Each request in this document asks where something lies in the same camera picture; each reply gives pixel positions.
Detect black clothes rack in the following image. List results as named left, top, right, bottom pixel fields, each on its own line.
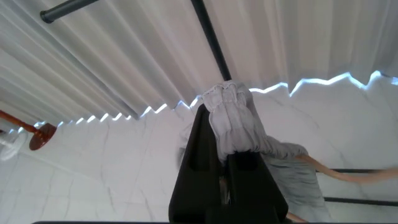
left=39, top=0, right=398, bottom=207

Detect white round object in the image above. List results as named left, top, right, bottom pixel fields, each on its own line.
left=0, top=130, right=29, bottom=162

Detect white curtain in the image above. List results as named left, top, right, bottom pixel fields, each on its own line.
left=0, top=0, right=398, bottom=126

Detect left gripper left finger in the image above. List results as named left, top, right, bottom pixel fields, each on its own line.
left=168, top=103, right=226, bottom=223

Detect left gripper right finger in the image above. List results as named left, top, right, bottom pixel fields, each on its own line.
left=226, top=151, right=289, bottom=223

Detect pink clothes hanger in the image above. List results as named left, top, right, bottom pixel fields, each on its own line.
left=285, top=154, right=398, bottom=223

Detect pale grey shorts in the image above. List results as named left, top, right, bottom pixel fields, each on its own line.
left=177, top=80, right=332, bottom=223

